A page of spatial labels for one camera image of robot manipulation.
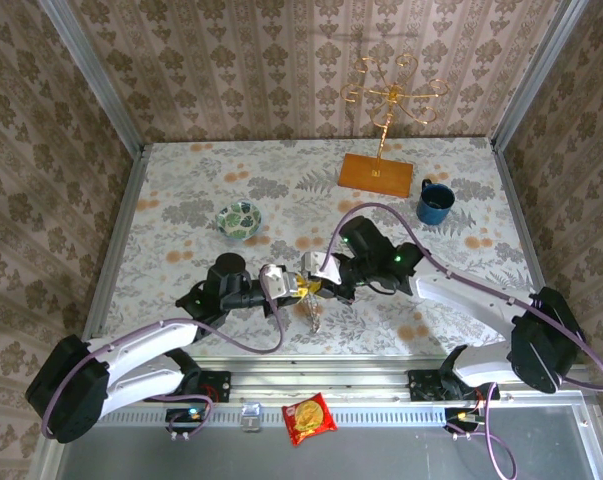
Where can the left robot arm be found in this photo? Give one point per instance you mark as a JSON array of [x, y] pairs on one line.
[[146, 345]]

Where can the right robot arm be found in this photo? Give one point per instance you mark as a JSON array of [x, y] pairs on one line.
[[461, 300]]

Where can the leaf pattern ceramic bowl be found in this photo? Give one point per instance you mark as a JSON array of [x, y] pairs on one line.
[[239, 220]]

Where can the dark blue mug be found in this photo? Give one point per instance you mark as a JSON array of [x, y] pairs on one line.
[[435, 200]]

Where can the red snack packet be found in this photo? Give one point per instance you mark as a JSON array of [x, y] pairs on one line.
[[308, 420]]

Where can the floral patterned tablecloth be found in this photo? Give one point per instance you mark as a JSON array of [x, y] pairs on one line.
[[281, 165]]

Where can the small silver metal clip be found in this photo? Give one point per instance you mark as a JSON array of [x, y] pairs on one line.
[[251, 417]]

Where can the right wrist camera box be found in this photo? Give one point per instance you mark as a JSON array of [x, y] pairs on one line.
[[316, 262]]

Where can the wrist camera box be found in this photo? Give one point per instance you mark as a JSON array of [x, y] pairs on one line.
[[316, 262], [276, 280]]

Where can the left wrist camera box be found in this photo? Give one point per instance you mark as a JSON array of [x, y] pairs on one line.
[[276, 280]]

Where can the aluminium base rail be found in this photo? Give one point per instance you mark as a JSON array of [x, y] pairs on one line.
[[321, 375]]

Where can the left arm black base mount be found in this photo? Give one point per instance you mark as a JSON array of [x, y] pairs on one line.
[[218, 385]]

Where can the aluminium side rail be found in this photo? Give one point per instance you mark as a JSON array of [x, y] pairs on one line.
[[526, 225], [121, 225]]

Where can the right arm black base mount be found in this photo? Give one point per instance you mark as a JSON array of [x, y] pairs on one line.
[[423, 387]]

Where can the aluminium frame post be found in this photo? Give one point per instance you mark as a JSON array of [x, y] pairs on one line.
[[537, 75], [94, 75]]

